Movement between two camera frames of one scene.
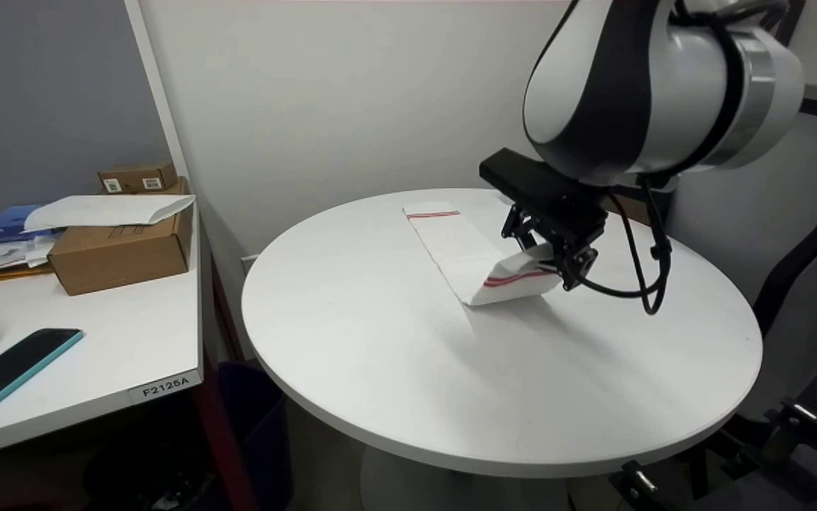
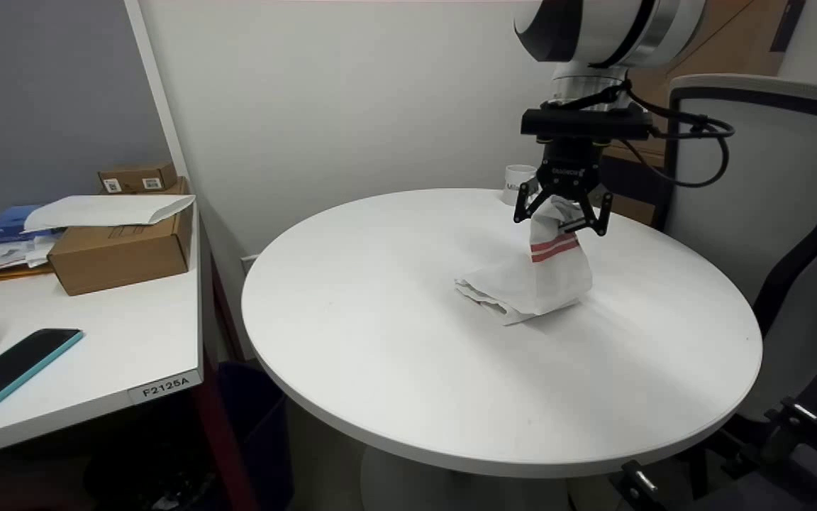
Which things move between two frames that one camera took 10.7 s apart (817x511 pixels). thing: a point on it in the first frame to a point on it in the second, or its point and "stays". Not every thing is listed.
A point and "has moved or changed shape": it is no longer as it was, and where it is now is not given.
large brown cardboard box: x=102 y=256 stays
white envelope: x=106 y=211 stays
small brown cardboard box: x=150 y=181 stays
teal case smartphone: x=8 y=370 stays
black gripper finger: x=573 y=269 to x=595 y=211
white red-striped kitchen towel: x=475 y=256 has moved or changed shape
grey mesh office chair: x=785 y=225 stays
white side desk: x=140 y=339 stays
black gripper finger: x=516 y=225 to x=527 y=198
